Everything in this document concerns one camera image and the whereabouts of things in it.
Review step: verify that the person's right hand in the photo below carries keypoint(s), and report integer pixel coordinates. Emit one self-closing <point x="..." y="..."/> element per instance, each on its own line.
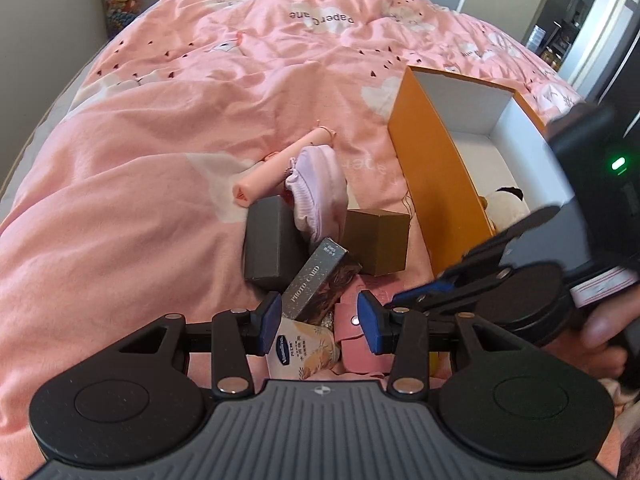
<point x="605" y="335"/>

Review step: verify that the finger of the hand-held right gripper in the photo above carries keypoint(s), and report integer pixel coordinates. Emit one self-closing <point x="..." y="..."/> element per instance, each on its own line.
<point x="427" y="294"/>
<point x="500" y="242"/>

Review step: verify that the pale pink zip pouch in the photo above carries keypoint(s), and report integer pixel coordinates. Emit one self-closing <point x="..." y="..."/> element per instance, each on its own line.
<point x="320" y="185"/>

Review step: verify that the pink printed blanket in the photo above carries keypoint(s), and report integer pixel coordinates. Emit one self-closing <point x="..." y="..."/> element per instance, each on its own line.
<point x="150" y="160"/>

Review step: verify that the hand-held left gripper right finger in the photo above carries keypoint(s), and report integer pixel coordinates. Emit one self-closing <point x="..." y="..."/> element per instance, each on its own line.
<point x="369" y="325"/>

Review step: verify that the white panda plush toy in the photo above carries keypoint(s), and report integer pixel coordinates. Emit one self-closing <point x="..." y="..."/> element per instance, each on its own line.
<point x="505" y="210"/>

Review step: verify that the brown cardboard gift box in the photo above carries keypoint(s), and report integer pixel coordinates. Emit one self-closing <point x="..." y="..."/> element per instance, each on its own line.
<point x="377" y="242"/>

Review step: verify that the pink snap card wallet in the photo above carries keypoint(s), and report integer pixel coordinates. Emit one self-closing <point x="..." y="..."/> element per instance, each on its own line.
<point x="365" y="360"/>

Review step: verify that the brown photo card box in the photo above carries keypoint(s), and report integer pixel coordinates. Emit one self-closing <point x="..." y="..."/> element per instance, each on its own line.
<point x="312" y="280"/>

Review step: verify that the pink selfie stick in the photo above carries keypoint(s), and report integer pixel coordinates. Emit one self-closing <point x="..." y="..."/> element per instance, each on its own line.
<point x="280" y="170"/>

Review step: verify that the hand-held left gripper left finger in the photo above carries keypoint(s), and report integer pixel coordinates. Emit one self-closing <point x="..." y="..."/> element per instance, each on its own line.
<point x="270" y="322"/>

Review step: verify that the black gift box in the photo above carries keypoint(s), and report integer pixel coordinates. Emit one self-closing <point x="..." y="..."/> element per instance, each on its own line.
<point x="270" y="240"/>

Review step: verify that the orange cardboard box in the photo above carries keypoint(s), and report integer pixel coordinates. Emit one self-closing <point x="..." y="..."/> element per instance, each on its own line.
<point x="425" y="160"/>

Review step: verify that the white hand cream tube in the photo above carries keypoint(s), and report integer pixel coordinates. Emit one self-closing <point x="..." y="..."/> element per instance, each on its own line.
<point x="302" y="350"/>

